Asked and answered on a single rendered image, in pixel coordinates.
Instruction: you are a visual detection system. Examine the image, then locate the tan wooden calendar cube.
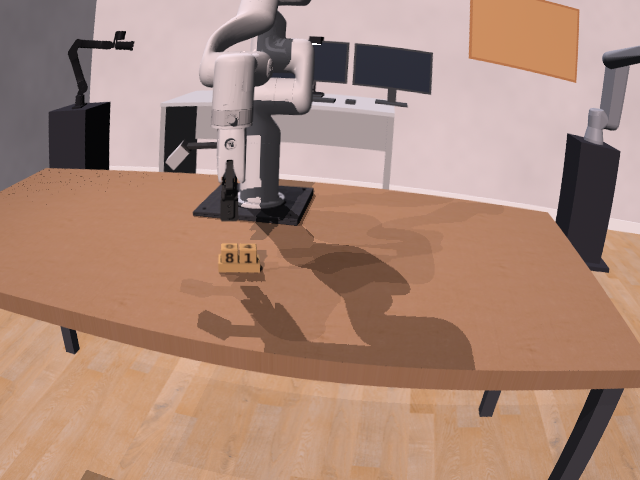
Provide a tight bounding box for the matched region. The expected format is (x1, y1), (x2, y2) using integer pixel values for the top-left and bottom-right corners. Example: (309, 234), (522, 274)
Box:
(221, 243), (238, 263)
(239, 244), (257, 263)

